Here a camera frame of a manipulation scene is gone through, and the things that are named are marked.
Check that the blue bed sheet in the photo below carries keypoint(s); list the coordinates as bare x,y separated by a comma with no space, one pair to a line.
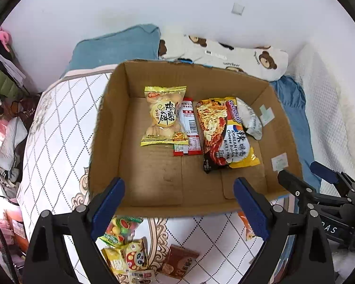
295,118

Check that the green candy packet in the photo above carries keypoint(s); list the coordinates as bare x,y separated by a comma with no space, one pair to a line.
121,227

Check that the brown snack packet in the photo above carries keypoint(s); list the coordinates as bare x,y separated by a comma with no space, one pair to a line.
180,260

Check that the white grey garment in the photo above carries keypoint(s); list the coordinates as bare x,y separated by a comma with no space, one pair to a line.
11,142

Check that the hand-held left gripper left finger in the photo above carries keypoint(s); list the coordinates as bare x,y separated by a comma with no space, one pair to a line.
109,204

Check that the brown cardboard box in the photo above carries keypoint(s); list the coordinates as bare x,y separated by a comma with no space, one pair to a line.
153,165

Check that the yellow snack packet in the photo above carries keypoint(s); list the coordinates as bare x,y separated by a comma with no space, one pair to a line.
127,257

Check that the silver foil packet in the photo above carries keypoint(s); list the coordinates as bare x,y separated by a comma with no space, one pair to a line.
250,118

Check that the white patterned quilt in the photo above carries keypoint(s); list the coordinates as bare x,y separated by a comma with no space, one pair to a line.
62,130

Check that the orange printed snack packet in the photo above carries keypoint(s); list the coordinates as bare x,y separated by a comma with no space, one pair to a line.
244,224

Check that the instant noodle packet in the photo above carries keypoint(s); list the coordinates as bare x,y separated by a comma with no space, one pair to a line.
216,136

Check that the pale purple garment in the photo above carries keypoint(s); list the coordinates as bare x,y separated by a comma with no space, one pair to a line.
11,62

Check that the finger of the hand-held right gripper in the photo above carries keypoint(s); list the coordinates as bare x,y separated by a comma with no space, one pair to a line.
293,183
325,174

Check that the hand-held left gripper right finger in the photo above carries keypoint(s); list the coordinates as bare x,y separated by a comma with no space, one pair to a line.
251,210

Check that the dark maroon cloth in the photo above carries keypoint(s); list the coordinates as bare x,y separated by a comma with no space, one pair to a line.
26,106

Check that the green padded jacket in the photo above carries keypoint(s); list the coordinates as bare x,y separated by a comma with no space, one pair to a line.
3,78

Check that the black white striped garment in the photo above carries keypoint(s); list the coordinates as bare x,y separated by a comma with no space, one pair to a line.
9,180

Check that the white wall hook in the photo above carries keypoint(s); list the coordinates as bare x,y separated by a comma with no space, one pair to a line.
238,9

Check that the blue pillow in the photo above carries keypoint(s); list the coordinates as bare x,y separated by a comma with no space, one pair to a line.
112,47

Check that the white textured blanket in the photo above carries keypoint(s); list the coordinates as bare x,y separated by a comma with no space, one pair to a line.
328,100

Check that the white bear print pillow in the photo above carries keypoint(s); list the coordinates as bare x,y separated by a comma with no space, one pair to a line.
224,56

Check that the yellow biscuit packet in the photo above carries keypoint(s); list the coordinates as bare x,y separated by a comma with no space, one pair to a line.
165,115

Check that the red white snack packet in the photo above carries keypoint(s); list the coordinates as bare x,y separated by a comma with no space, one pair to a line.
192,133

